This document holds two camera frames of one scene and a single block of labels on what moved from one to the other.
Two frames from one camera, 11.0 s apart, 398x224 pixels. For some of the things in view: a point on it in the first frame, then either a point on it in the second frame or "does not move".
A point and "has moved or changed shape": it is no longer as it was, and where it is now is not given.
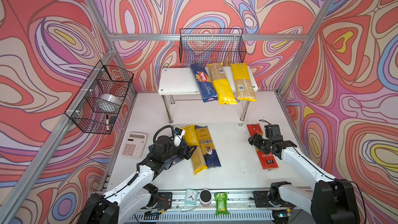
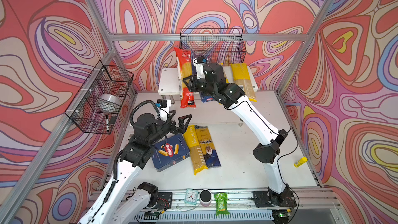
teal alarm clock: [191, 196] does not move
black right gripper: [255, 140] to [192, 83]
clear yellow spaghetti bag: [244, 88] does not move
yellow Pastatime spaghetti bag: [198, 161] does not move
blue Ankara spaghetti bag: [207, 147] does not move
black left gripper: [186, 155] to [173, 129]
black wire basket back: [211, 46] does not move
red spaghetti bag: [267, 160] has moved or changed shape
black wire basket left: [95, 107] does not move
